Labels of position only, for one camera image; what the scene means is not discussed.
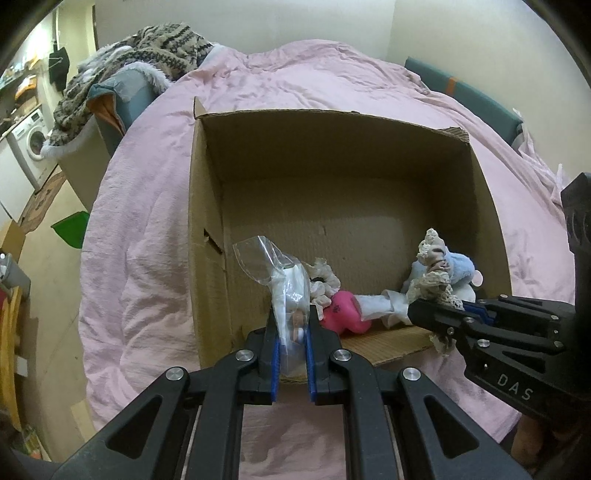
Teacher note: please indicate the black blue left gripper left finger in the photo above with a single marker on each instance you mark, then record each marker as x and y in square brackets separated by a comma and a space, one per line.
[184, 425]

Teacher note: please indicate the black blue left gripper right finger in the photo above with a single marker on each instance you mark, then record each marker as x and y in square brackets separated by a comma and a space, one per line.
[399, 424]

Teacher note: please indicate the teal cushion with orange stripe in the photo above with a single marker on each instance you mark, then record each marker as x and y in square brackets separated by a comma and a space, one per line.
[507, 124]

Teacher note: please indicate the light blue plush toy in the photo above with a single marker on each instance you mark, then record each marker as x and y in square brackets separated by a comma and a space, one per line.
[466, 278]

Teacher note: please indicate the pink bed cover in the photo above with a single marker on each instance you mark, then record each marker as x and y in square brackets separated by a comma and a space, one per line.
[135, 315]

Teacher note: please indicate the patterned knit blanket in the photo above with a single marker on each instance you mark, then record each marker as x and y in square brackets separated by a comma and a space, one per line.
[161, 54]

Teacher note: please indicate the white fabric piece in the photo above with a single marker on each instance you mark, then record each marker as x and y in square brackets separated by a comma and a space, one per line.
[391, 307]

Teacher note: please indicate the yellow wooden chair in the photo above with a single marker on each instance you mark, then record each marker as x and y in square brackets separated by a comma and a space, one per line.
[9, 344]

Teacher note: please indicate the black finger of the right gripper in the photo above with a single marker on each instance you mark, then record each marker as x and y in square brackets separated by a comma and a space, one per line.
[443, 318]

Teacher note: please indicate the white cloth scrunchie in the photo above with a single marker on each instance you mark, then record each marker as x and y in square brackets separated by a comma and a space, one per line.
[323, 282]

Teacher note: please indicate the pink rubber duck toy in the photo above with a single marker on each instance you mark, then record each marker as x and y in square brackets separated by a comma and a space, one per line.
[344, 315]

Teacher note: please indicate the white kitchen cabinet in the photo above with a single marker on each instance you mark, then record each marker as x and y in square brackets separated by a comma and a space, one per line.
[15, 188]

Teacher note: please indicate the white washing machine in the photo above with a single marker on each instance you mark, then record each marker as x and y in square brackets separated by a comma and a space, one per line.
[26, 139]

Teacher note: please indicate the teal orange jacket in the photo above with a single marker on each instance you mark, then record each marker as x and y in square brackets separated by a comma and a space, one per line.
[117, 102]

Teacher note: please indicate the person's hand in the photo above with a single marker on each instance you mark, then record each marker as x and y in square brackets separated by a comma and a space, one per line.
[527, 442]

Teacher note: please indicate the brown cardboard box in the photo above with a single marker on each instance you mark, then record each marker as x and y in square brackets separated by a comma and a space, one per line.
[359, 191]

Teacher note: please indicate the clear plastic bag with toy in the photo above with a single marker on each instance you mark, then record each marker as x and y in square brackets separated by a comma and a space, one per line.
[289, 286]

